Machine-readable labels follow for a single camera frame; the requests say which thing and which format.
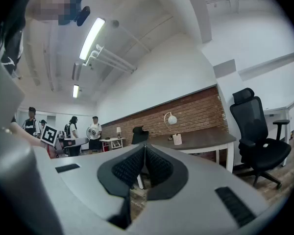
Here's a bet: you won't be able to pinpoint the large black office chair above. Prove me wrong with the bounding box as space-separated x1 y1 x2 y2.
229 87 292 190

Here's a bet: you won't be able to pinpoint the person's left forearm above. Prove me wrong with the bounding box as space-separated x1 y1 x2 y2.
11 122 49 148

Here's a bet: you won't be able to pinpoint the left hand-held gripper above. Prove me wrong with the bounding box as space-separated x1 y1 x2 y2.
40 123 89 158

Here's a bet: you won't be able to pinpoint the person's black white shirt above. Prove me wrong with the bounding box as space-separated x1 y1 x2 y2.
0 21 25 76

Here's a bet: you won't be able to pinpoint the white round fan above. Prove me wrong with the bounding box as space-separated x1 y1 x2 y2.
86 128 99 140

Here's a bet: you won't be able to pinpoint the long ceiling light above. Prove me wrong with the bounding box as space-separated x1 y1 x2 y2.
78 17 106 61

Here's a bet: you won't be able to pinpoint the black head camera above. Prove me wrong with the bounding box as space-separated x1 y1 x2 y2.
75 5 91 27

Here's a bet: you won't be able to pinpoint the small black office chair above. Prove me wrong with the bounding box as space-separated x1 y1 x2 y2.
131 125 150 145

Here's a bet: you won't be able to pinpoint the teal head strap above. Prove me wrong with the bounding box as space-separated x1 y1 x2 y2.
58 0 84 26

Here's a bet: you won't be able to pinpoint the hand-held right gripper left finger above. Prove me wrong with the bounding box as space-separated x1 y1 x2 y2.
34 143 147 235

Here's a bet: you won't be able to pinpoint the white globe lamp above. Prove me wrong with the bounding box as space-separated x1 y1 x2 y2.
163 111 178 133

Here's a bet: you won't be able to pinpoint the white desk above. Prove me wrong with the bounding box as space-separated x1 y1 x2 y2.
262 91 294 167

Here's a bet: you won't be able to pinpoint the small white table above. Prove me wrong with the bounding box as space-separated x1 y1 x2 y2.
99 137 126 151

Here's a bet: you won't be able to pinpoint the grey wall panel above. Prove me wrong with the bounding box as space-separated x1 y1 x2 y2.
213 59 237 79

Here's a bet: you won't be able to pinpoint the white ceiling pipes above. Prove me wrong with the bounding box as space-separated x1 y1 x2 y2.
84 44 137 74

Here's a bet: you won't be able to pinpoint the grey wall cable tray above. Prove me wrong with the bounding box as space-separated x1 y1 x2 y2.
237 49 294 82

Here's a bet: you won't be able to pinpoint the pink perforated container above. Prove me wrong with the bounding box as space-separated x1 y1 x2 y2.
172 133 183 146

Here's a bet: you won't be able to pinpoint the brown wooden desk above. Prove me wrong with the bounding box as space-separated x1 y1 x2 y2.
136 126 237 190

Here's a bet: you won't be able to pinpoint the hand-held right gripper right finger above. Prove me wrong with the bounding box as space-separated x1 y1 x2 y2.
123 143 272 235

